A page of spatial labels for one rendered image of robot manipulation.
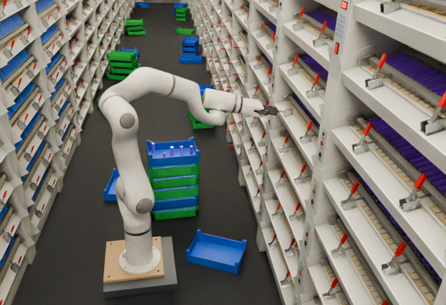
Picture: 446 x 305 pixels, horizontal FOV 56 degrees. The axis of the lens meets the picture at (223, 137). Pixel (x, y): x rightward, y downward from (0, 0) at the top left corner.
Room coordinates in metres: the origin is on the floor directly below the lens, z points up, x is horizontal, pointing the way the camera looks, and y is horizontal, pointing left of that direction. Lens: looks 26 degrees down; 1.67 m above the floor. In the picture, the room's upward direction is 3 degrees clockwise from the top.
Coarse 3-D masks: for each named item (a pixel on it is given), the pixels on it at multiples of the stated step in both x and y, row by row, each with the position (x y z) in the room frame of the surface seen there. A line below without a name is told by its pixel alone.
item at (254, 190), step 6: (240, 162) 2.57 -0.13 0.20; (246, 162) 2.58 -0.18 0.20; (246, 168) 2.53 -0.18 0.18; (246, 174) 2.43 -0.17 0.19; (252, 174) 2.43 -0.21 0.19; (246, 180) 2.39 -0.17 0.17; (252, 180) 2.37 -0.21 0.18; (252, 186) 2.31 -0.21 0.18; (258, 186) 2.28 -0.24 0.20; (252, 192) 2.24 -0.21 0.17; (258, 192) 2.16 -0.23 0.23; (252, 198) 2.18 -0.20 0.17; (258, 198) 2.15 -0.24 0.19; (258, 204) 2.11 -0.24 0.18; (258, 210) 2.05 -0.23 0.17
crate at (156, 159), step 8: (160, 144) 2.34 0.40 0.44; (168, 144) 2.35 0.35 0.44; (176, 144) 2.36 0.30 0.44; (184, 144) 2.38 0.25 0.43; (192, 144) 2.37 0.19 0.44; (152, 152) 2.29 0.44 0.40; (160, 152) 2.30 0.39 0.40; (168, 152) 2.30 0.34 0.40; (176, 152) 2.31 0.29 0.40; (184, 152) 2.31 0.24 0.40; (192, 152) 2.32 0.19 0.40; (152, 160) 2.13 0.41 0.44; (160, 160) 2.14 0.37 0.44; (168, 160) 2.15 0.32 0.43; (176, 160) 2.17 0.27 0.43; (184, 160) 2.18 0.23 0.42; (192, 160) 2.19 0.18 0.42
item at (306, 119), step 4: (292, 96) 1.86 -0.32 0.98; (292, 100) 1.82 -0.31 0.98; (288, 104) 1.82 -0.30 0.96; (292, 104) 1.81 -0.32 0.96; (296, 104) 1.77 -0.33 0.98; (296, 108) 1.74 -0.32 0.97; (300, 108) 1.72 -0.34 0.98; (300, 112) 1.68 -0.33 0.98; (304, 112) 1.67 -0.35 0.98; (300, 116) 1.66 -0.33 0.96; (304, 116) 1.63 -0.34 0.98; (308, 116) 1.62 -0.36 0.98; (300, 120) 1.63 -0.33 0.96; (304, 120) 1.62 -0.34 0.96; (308, 120) 1.59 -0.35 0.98; (308, 124) 1.58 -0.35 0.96; (312, 128) 1.53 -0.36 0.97; (316, 128) 1.51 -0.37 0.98; (316, 132) 1.48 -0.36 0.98
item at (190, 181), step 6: (198, 174) 2.20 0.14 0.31; (150, 180) 2.13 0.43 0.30; (162, 180) 2.15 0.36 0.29; (168, 180) 2.15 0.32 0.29; (174, 180) 2.16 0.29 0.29; (180, 180) 2.17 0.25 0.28; (186, 180) 2.18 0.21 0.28; (192, 180) 2.19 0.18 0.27; (198, 180) 2.20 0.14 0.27; (156, 186) 2.14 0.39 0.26; (162, 186) 2.14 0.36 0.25; (168, 186) 2.15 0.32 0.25; (174, 186) 2.16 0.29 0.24
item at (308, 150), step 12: (276, 96) 1.88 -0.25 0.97; (288, 96) 1.87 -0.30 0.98; (288, 108) 1.80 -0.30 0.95; (288, 120) 1.68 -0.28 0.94; (300, 132) 1.55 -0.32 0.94; (312, 132) 1.53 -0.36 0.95; (300, 144) 1.46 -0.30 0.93; (312, 144) 1.44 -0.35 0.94; (312, 156) 1.28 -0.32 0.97; (312, 168) 1.32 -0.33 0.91
